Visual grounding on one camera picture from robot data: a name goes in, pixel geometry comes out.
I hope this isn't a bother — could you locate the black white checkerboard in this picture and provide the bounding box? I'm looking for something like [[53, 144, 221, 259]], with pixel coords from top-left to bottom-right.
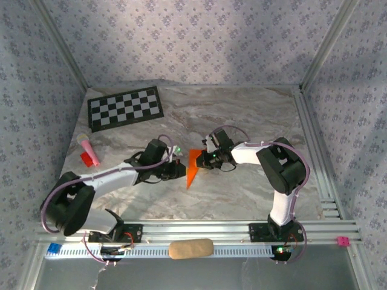
[[87, 86, 165, 134]]

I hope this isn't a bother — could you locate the red block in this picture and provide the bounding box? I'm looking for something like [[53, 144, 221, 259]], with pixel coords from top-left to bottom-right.
[[79, 152, 95, 168]]

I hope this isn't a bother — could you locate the tan oblong pad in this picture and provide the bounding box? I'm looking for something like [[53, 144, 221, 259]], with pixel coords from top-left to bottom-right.
[[168, 238, 215, 260]]

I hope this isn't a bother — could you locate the left electronics board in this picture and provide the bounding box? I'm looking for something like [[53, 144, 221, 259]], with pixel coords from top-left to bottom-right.
[[99, 245, 135, 257]]

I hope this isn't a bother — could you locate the electronics board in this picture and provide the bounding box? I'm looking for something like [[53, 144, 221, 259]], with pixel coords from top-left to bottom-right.
[[99, 245, 135, 257], [271, 244, 294, 261]]

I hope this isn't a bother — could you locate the right electronics board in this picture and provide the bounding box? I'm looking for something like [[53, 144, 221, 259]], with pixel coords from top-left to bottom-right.
[[271, 244, 294, 261]]

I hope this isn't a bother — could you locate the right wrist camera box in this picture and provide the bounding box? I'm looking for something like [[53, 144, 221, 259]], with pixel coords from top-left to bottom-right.
[[201, 135, 215, 152]]

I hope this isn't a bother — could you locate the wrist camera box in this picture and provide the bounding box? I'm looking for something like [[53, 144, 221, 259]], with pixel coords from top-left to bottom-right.
[[201, 135, 215, 152], [164, 144, 184, 158]]

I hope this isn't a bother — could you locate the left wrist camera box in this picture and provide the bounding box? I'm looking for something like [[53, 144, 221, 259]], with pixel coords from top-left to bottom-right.
[[164, 144, 184, 158]]

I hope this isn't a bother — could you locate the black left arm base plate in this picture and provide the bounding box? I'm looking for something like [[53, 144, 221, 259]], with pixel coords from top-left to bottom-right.
[[86, 222, 144, 244]]

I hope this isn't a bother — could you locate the long aluminium base rail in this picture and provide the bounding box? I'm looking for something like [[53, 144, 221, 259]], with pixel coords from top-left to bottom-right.
[[32, 219, 363, 245]]

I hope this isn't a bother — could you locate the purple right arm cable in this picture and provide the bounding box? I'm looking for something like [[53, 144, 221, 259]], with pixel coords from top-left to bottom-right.
[[207, 125, 311, 226]]

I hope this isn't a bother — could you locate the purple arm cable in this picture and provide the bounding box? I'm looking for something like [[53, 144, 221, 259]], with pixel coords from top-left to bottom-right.
[[207, 125, 311, 226], [39, 134, 176, 235]]

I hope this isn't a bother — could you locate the aluminium side rail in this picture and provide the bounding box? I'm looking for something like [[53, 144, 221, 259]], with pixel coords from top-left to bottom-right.
[[291, 86, 346, 220]]

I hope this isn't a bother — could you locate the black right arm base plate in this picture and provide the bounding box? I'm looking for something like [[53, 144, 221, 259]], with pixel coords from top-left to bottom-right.
[[248, 222, 305, 243]]

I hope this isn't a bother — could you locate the white slotted cable duct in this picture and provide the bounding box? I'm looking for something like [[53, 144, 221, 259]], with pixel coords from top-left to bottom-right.
[[44, 243, 275, 259]]

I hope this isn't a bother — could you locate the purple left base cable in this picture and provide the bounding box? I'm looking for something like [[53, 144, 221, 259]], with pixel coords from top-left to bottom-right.
[[82, 225, 120, 267]]

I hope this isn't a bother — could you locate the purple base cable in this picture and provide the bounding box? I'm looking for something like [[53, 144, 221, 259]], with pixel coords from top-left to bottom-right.
[[273, 222, 308, 266], [82, 225, 120, 267]]

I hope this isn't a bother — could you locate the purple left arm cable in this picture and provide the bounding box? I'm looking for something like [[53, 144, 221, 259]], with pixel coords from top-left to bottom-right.
[[39, 134, 176, 235]]

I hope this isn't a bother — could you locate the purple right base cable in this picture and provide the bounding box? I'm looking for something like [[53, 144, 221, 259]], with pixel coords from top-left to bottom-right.
[[273, 222, 308, 266]]

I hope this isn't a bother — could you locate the aluminium frame post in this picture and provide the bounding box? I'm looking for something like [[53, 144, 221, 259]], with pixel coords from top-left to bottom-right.
[[300, 0, 362, 91], [30, 0, 89, 91]]

